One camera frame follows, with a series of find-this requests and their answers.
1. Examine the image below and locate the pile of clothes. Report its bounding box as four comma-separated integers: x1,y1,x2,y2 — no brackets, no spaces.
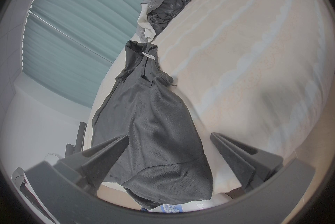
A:
137,0,221,43

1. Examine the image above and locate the black T-shirt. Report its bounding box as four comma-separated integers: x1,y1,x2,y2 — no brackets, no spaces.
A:
92,40,214,210

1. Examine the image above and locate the bed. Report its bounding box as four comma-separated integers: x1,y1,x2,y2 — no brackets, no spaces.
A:
82,0,331,195

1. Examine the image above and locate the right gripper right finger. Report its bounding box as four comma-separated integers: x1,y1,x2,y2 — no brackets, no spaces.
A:
211,133,284,194

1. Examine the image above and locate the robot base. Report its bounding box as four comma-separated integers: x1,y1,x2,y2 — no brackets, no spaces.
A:
141,200,218,214

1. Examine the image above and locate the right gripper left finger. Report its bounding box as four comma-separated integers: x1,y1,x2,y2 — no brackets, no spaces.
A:
56,135,130,189

